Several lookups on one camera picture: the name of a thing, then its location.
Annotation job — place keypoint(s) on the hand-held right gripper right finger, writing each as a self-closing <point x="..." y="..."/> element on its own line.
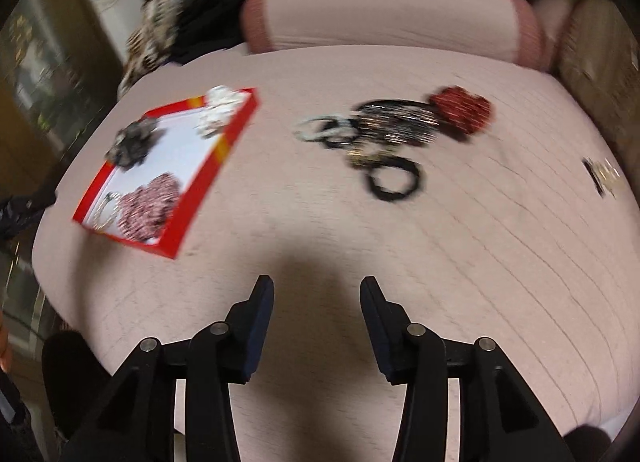
<point x="376" y="332"/>

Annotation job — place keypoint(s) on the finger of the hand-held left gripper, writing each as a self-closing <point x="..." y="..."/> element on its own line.
<point x="25" y="212"/>

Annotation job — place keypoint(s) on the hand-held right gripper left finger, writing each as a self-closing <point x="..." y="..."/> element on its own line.
<point x="259" y="327"/>

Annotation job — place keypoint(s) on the red and white tray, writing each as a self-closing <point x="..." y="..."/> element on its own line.
<point x="172" y="159"/>

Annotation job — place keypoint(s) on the red patterned scrunchie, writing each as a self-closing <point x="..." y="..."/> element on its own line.
<point x="460" y="109"/>

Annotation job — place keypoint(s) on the camouflage scrunchie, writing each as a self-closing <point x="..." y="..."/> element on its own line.
<point x="131" y="145"/>

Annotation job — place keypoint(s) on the pink patterned scrunchie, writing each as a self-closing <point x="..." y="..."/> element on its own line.
<point x="150" y="207"/>

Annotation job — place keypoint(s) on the wooden glass cabinet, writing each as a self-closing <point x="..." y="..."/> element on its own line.
<point x="45" y="81"/>

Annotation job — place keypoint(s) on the floral cloth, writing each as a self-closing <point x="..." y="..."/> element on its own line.
<point x="150" y="36"/>

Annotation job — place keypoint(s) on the white floral scrunchie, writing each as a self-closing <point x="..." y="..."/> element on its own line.
<point x="220" y="109"/>

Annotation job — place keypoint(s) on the black cloth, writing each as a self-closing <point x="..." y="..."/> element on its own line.
<point x="210" y="26"/>

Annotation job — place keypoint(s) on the gold hair clip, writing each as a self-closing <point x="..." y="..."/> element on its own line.
<point x="602" y="176"/>

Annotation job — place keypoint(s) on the pink bolster pillow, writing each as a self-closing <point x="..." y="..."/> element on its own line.
<point x="390" y="16"/>

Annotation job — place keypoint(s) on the striped sofa cushion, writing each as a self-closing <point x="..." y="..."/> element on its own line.
<point x="600" y="61"/>

